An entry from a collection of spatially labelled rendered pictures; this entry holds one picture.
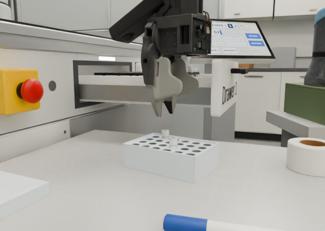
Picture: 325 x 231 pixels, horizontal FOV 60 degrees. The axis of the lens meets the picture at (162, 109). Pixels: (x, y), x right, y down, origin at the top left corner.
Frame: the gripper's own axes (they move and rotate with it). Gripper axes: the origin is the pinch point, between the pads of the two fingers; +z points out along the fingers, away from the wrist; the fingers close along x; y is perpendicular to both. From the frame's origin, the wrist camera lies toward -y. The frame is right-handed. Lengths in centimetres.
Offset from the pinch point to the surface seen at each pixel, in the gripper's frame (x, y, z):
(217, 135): 118, -36, 34
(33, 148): -7.9, -24.6, 9.0
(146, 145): -5.0, 0.4, 5.4
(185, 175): -7.0, 8.4, 7.9
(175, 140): -4.1, 5.0, 4.2
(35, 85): -12.0, -16.4, -3.6
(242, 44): 124, -24, -19
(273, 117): 60, 6, 10
